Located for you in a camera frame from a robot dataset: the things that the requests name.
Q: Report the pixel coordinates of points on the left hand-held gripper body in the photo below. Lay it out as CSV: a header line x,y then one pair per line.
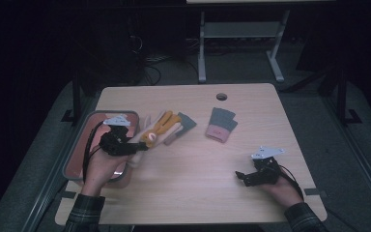
x,y
114,141

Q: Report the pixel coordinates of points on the black metal stand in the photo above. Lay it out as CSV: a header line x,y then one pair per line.
x,y
76,96
342,96

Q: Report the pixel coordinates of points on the beige orange glove white patch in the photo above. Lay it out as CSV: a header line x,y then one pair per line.
x,y
157,130

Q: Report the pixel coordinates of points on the black tape strip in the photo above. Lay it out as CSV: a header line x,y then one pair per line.
x,y
318,192
67,194

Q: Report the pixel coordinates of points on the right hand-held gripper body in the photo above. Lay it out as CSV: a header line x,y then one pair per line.
x,y
264,172

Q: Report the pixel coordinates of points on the white metal stand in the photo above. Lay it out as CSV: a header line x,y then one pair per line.
x,y
238,29

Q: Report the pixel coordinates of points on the pink plastic basin grey rim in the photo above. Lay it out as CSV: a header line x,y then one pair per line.
x,y
77,158

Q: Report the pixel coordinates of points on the person's right hand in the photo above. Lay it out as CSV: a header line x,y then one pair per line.
x,y
283,191

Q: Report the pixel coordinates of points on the grey and pink fingerless glove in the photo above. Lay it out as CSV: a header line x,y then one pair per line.
x,y
186,123
220,118

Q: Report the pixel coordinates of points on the person's left hand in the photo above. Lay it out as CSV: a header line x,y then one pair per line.
x,y
101,170

